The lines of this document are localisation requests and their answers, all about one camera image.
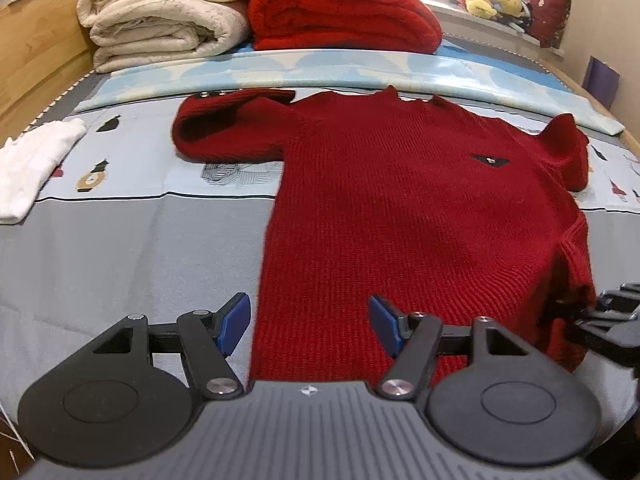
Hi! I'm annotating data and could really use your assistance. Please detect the dark red knit sweater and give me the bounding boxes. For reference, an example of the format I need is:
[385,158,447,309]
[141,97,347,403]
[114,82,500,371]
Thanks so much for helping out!
[171,88,596,382]

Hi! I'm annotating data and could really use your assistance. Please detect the grey printed bed sheet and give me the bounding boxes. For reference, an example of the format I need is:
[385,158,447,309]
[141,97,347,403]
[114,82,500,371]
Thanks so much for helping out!
[1,86,639,431]

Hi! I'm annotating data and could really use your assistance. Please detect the purple box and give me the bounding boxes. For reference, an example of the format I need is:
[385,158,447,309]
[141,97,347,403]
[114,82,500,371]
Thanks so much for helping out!
[582,56,620,110]

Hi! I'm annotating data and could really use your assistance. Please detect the white folded garment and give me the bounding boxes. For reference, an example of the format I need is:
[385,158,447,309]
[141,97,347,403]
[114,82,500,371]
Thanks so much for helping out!
[0,118,87,224]

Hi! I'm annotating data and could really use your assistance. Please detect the dark red cushion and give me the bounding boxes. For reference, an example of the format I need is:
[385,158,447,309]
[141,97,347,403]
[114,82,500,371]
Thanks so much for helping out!
[527,0,572,48]

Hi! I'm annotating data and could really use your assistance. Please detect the yellow plush toys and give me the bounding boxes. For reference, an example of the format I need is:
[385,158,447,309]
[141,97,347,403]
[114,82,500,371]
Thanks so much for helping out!
[454,0,532,32]

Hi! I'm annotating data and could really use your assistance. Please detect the wooden headboard shelf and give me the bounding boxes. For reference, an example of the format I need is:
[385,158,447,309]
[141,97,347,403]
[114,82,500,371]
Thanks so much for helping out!
[1,0,96,140]

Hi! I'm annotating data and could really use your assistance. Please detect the light blue patterned blanket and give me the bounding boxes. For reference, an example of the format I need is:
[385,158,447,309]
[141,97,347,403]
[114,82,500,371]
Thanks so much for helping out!
[75,49,624,136]

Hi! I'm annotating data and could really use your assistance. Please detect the folded cream quilt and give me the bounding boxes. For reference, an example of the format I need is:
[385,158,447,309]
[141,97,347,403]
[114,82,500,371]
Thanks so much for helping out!
[76,0,250,74]

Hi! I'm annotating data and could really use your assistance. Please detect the folded red blanket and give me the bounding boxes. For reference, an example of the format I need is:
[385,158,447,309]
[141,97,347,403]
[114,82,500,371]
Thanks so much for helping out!
[247,0,442,54]

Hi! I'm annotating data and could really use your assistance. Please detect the wooden bed frame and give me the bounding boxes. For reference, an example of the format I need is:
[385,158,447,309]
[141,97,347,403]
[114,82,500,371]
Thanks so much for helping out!
[541,56,640,156]

